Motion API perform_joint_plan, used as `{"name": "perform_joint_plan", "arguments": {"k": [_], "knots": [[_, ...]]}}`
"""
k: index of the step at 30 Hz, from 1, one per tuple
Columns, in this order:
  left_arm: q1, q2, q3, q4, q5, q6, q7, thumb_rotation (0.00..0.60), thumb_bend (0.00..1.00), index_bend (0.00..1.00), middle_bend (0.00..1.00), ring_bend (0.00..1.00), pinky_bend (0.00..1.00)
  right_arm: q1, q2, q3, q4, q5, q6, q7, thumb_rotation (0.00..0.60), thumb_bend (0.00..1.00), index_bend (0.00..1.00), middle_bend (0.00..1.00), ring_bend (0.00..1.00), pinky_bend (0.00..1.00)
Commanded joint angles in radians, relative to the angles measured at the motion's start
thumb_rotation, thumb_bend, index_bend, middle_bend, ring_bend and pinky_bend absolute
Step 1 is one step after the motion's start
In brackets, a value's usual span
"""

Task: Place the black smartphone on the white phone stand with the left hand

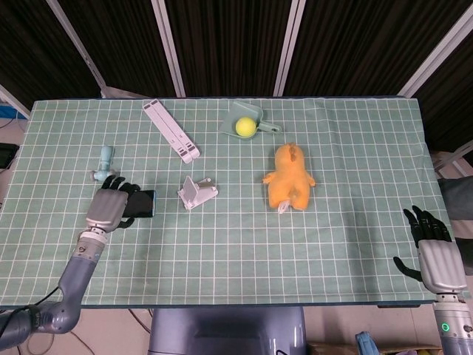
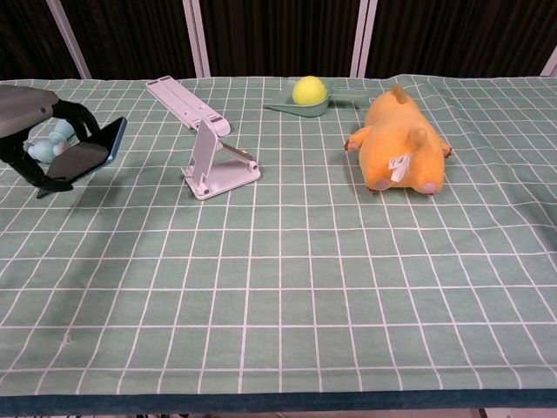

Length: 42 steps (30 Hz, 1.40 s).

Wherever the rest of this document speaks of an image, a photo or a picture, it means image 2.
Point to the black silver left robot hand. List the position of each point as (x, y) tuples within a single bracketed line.
[(22, 109)]

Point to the black smartphone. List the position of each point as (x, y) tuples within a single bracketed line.
[(87, 159)]

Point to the white folded laptop stand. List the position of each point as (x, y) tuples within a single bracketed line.
[(183, 100)]

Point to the white folding phone stand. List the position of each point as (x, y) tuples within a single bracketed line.
[(222, 172)]

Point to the light blue toy hammer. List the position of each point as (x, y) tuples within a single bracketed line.
[(48, 150)]

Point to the black curtain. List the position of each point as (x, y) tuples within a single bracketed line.
[(278, 35)]

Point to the green plastic dustpan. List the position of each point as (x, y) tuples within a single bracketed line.
[(304, 111)]

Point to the yellow ball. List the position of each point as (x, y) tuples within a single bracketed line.
[(310, 90)]

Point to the green grid tablecloth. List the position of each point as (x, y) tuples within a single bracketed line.
[(278, 283)]

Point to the orange plush toy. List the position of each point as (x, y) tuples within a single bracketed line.
[(400, 135)]

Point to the aluminium frame post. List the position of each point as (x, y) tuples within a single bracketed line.
[(198, 39), (69, 41), (550, 67), (363, 39)]

